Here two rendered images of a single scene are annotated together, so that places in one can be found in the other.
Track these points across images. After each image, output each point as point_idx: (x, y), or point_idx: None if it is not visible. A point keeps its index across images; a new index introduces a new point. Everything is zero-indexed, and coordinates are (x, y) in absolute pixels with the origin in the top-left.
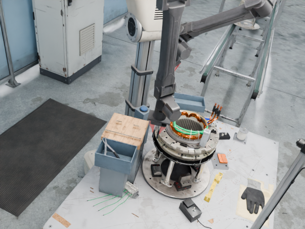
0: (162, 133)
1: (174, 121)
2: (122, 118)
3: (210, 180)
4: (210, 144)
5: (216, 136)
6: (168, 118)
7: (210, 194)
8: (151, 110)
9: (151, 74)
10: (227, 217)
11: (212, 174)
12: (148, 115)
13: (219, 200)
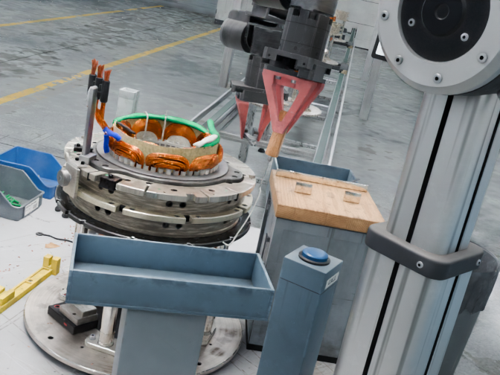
0: (231, 160)
1: (212, 127)
2: (353, 211)
3: (21, 306)
4: (98, 137)
5: (74, 143)
6: (238, 82)
7: (36, 275)
8: (285, 93)
9: (367, 252)
10: (5, 248)
11: (10, 317)
12: (286, 90)
13: (13, 271)
